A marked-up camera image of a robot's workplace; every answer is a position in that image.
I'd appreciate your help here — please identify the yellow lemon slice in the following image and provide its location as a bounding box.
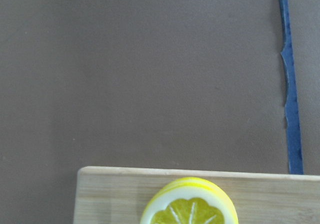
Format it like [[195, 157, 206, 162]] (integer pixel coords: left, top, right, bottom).
[[140, 177, 239, 224]]

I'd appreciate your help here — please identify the wooden cutting board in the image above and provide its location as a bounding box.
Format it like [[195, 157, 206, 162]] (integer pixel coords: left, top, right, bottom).
[[73, 166, 320, 224]]

